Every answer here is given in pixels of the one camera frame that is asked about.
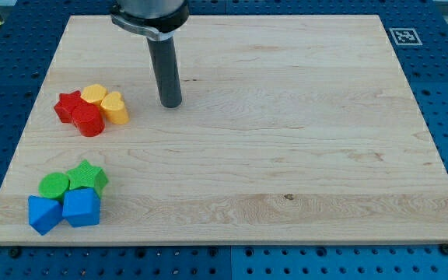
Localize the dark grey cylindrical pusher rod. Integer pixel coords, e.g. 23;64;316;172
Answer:
147;37;182;108

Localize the light wooden board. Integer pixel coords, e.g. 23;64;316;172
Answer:
0;15;448;247

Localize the yellow heart block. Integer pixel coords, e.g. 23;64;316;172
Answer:
100;91;130;125

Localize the yellow hexagon block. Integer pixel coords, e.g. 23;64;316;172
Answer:
81;84;108;107

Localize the red cylinder block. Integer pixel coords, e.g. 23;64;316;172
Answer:
72;103;105;137

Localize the red star block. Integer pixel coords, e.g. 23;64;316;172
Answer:
54;90;85;123

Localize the green star block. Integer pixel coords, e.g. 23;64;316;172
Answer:
66;159;109;198

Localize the green cylinder block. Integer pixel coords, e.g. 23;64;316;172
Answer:
38;172;70;203

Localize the blue cube block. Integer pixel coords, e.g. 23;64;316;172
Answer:
62;188;100;227

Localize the blue triangle block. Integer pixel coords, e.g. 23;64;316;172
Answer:
28;195;64;236

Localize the white fiducial marker tag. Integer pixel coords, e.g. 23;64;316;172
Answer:
389;27;422;46

